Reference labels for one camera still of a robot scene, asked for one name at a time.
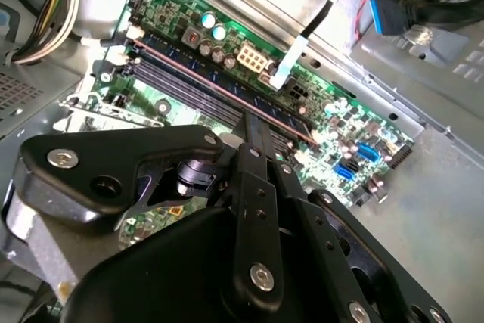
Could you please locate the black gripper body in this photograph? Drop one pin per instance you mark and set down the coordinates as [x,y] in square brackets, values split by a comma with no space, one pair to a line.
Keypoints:
[159,289]

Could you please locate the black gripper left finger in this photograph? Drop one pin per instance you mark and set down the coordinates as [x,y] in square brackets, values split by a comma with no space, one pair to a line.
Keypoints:
[113,153]

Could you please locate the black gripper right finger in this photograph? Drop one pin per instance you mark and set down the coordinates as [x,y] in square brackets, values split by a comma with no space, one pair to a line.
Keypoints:
[324,234]

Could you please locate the blue RAM stick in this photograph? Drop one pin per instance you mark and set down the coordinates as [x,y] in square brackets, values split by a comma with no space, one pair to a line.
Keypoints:
[227,87]

